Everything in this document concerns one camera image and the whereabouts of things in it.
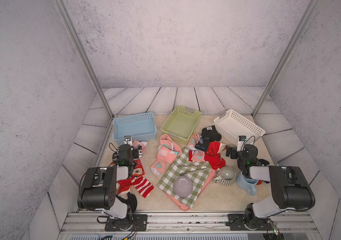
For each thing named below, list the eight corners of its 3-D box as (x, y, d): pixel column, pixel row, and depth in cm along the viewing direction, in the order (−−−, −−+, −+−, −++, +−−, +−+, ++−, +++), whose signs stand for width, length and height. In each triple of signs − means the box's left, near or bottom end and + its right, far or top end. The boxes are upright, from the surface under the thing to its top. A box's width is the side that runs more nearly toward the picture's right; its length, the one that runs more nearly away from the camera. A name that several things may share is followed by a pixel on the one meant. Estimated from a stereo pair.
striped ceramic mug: (218, 187, 86) (220, 182, 81) (215, 171, 92) (217, 166, 87) (236, 187, 86) (240, 182, 81) (232, 171, 92) (236, 166, 87)
